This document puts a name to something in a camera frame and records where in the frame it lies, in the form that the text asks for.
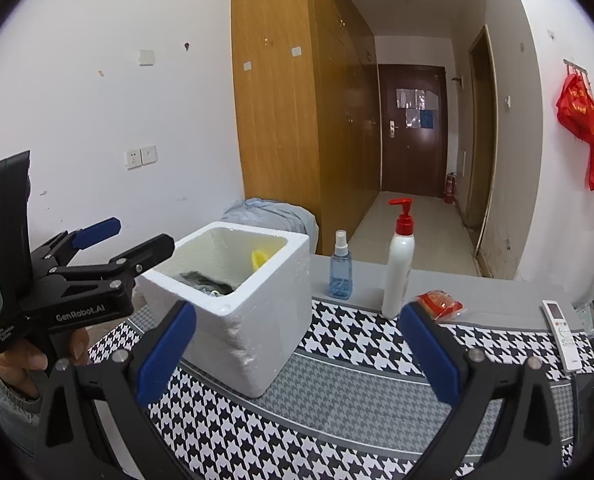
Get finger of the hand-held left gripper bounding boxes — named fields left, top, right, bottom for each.
left=52, top=233, right=176, bottom=288
left=31, top=217, right=123, bottom=271

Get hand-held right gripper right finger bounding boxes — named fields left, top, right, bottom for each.
left=398, top=301, right=563, bottom=480

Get person's left forearm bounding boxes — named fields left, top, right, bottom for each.
left=0, top=345, right=42, bottom=441

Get blue spray bottle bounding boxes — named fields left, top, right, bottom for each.
left=329, top=230, right=354, bottom=300

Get white lotion pump bottle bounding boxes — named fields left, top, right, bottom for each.
left=381, top=198, right=416, bottom=320

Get person's left hand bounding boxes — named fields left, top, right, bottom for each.
left=0, top=326, right=90, bottom=401

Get white foam box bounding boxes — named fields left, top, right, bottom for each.
left=136, top=221, right=312, bottom=398

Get papers on door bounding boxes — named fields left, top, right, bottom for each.
left=396, top=87, right=440, bottom=128

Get red snack packet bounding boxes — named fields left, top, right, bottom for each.
left=416, top=290, right=465, bottom=322

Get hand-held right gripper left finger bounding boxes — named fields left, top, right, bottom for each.
left=34, top=301, right=198, bottom=480

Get black phone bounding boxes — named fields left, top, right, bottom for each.
left=572, top=372, right=594, bottom=431

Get wooden side door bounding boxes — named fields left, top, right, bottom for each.
left=464, top=25, right=498, bottom=261

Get grey sock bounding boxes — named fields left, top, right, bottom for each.
left=179, top=271, right=235, bottom=297

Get metal wall hook rack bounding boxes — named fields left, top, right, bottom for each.
left=563, top=58, right=592, bottom=78

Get wooden wardrobe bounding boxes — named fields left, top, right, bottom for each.
left=229, top=0, right=382, bottom=256

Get blue-grey cloth pile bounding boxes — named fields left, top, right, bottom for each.
left=221, top=198, right=320, bottom=256

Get dark brown entry door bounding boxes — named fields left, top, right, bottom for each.
left=377, top=63, right=449, bottom=196

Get white remote control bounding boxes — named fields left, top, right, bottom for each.
left=542, top=300, right=584, bottom=373

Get houndstooth table mat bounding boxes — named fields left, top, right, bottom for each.
left=87, top=297, right=594, bottom=480

